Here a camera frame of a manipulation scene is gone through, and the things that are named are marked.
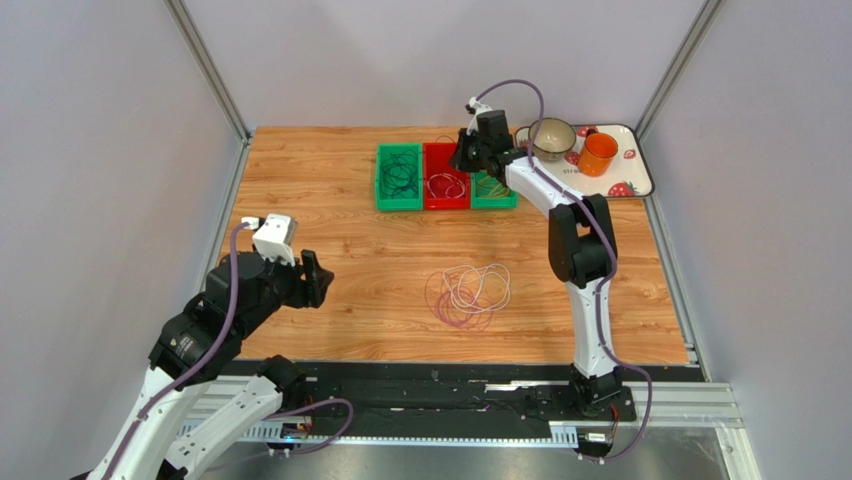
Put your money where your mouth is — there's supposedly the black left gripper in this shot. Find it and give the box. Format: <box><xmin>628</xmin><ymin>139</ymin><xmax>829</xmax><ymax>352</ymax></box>
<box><xmin>237</xmin><ymin>246</ymin><xmax>335</xmax><ymax>337</ymax></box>

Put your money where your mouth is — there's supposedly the white wire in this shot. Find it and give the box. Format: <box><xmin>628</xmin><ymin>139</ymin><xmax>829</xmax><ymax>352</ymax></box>
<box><xmin>427</xmin><ymin>174</ymin><xmax>469</xmax><ymax>201</ymax></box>
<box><xmin>442</xmin><ymin>262</ymin><xmax>514</xmax><ymax>314</ymax></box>

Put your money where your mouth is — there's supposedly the blue wire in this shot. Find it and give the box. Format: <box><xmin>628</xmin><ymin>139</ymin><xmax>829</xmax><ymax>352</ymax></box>
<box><xmin>379</xmin><ymin>147</ymin><xmax>421</xmax><ymax>200</ymax></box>

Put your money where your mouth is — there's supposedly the pink wire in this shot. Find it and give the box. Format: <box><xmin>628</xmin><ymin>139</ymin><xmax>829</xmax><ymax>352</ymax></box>
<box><xmin>424</xmin><ymin>266</ymin><xmax>497</xmax><ymax>331</ymax></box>

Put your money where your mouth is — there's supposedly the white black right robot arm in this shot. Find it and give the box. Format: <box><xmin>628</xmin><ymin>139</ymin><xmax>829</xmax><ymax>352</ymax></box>
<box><xmin>450</xmin><ymin>110</ymin><xmax>622</xmax><ymax>418</ymax></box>

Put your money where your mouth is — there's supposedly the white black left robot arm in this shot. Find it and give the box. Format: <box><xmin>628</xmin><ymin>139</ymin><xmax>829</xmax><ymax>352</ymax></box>
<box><xmin>83</xmin><ymin>250</ymin><xmax>335</xmax><ymax>479</ymax></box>

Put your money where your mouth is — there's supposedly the right green plastic bin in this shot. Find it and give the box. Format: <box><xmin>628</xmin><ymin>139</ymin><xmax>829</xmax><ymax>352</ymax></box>
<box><xmin>471</xmin><ymin>172</ymin><xmax>518</xmax><ymax>209</ymax></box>

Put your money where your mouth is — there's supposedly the green plastic bin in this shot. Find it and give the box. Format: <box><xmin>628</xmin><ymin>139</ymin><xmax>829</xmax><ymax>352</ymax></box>
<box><xmin>471</xmin><ymin>172</ymin><xmax>518</xmax><ymax>209</ymax></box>
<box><xmin>374</xmin><ymin>143</ymin><xmax>423</xmax><ymax>212</ymax></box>

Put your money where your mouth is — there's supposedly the red plastic bin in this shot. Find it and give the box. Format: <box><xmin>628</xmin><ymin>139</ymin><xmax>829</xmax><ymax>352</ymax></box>
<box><xmin>422</xmin><ymin>142</ymin><xmax>471</xmax><ymax>211</ymax></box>

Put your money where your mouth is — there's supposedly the beige ceramic bowl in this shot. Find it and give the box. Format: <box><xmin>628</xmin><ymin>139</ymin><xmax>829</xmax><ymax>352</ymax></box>
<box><xmin>528</xmin><ymin>117</ymin><xmax>577</xmax><ymax>161</ymax></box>

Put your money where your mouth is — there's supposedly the left green plastic bin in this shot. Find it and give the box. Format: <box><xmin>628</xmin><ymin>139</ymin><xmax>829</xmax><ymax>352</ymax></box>
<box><xmin>374</xmin><ymin>143</ymin><xmax>423</xmax><ymax>212</ymax></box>

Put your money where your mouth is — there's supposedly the orange plastic cup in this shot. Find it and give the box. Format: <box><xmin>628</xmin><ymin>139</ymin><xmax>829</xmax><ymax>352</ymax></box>
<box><xmin>578</xmin><ymin>131</ymin><xmax>619</xmax><ymax>177</ymax></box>

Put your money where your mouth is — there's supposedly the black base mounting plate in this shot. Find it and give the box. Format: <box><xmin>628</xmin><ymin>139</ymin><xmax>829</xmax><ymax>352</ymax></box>
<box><xmin>219</xmin><ymin>359</ymin><xmax>707</xmax><ymax>441</ymax></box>

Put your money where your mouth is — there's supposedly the strawberry pattern tray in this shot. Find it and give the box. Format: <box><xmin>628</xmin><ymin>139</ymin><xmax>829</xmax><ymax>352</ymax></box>
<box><xmin>540</xmin><ymin>124</ymin><xmax>655</xmax><ymax>198</ymax></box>

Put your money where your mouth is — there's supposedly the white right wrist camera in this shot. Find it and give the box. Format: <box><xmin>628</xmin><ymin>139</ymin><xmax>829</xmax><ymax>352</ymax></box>
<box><xmin>465</xmin><ymin>96</ymin><xmax>493</xmax><ymax>136</ymax></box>

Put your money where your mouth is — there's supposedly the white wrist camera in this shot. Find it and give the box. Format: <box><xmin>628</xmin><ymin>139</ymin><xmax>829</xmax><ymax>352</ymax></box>
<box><xmin>465</xmin><ymin>96</ymin><xmax>493</xmax><ymax>136</ymax></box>
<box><xmin>241</xmin><ymin>214</ymin><xmax>298</xmax><ymax>266</ymax></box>

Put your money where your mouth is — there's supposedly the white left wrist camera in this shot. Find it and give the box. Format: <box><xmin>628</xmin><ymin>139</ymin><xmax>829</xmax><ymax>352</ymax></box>
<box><xmin>241</xmin><ymin>214</ymin><xmax>298</xmax><ymax>266</ymax></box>

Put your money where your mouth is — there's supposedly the right aluminium corner post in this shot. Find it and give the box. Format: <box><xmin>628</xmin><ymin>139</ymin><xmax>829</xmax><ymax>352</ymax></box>
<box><xmin>635</xmin><ymin>0</ymin><xmax>726</xmax><ymax>141</ymax></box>

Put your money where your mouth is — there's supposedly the aluminium corner post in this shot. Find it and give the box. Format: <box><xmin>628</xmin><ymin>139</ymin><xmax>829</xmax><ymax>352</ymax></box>
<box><xmin>635</xmin><ymin>0</ymin><xmax>726</xmax><ymax>141</ymax></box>
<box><xmin>164</xmin><ymin>0</ymin><xmax>252</xmax><ymax>145</ymax></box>

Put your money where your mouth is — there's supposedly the left aluminium corner post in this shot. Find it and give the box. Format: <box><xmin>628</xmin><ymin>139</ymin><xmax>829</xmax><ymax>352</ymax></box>
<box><xmin>164</xmin><ymin>0</ymin><xmax>252</xmax><ymax>145</ymax></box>

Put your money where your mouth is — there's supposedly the aluminium frame rail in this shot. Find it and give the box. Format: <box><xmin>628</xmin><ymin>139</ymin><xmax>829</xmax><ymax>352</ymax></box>
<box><xmin>179</xmin><ymin>376</ymin><xmax>741</xmax><ymax>459</ymax></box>

